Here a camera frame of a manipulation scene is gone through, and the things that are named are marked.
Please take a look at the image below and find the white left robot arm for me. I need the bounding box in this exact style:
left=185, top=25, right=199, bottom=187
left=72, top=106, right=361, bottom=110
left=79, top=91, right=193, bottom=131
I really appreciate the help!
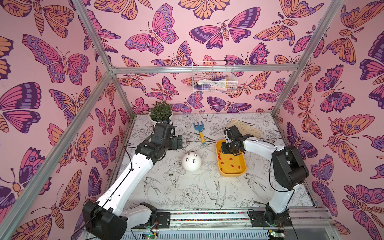
left=83, top=122, right=183, bottom=240

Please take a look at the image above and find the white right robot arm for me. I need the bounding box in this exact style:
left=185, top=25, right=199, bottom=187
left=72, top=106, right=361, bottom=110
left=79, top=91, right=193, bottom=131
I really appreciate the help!
left=222, top=126, right=309, bottom=227

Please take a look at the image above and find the white dome with screws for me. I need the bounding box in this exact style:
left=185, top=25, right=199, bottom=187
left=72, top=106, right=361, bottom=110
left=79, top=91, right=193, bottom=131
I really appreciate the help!
left=182, top=152, right=202, bottom=173

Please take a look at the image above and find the cream fabric work glove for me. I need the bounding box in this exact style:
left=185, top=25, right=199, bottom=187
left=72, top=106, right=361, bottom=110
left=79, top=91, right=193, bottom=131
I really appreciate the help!
left=226, top=119, right=263, bottom=139

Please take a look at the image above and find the yellow plastic tray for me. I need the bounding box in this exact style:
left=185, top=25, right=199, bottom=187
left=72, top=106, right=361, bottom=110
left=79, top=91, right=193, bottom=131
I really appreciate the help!
left=216, top=140, right=247, bottom=177

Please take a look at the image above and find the blue yellow garden rake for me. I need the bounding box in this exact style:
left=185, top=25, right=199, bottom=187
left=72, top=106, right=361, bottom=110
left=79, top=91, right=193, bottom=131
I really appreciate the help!
left=193, top=122, right=206, bottom=145

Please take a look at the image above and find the green plant in white pot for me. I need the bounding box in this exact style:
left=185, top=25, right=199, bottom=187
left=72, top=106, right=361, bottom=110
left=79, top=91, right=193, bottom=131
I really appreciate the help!
left=149, top=100, right=173, bottom=127

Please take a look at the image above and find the white wire wall basket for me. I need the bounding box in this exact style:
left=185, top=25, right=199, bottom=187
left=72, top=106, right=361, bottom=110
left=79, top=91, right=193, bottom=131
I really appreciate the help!
left=191, top=65, right=238, bottom=94

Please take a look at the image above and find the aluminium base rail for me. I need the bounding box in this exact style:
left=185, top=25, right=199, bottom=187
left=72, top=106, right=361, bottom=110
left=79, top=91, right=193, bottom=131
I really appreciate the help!
left=155, top=207, right=336, bottom=230

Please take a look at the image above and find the aluminium frame corner post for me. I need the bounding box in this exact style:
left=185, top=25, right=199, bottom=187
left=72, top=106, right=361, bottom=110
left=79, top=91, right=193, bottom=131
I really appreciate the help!
left=73, top=1, right=134, bottom=118

